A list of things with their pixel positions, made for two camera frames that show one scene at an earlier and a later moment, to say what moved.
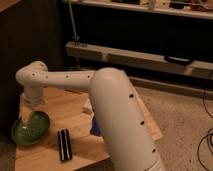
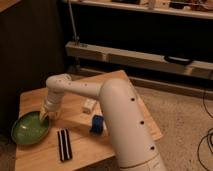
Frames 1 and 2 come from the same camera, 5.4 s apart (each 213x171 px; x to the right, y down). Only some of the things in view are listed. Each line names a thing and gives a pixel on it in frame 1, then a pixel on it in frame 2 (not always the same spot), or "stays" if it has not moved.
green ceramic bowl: [25, 133] stays
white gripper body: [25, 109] to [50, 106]
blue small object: [95, 128] stays
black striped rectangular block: [64, 145] stays
